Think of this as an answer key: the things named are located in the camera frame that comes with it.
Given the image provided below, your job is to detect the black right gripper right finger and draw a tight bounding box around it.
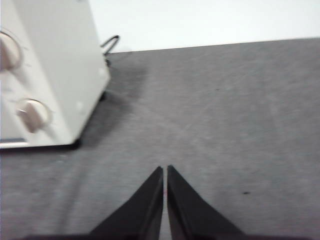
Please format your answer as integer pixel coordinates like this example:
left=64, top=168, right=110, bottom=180
left=166, top=164, right=245, bottom=235

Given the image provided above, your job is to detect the round temperature knob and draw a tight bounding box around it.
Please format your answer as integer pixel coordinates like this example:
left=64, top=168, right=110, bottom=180
left=0, top=31, right=24, bottom=74

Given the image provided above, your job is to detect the round timer knob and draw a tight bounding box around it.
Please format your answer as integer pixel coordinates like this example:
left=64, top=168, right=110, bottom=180
left=15, top=98, right=53, bottom=134

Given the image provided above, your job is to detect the white Toshiba toaster oven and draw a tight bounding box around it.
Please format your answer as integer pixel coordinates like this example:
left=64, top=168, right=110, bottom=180
left=0, top=0, right=112, bottom=151

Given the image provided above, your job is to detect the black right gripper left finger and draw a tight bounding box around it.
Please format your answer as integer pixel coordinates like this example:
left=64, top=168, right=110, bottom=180
left=89, top=166, right=164, bottom=235

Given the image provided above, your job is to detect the oven door with beige handle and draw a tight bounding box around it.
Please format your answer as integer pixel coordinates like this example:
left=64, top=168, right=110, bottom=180
left=0, top=134, right=27, bottom=145

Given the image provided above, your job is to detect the black oven power cable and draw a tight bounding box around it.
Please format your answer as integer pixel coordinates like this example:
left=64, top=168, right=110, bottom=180
left=99, top=34, right=121, bottom=68

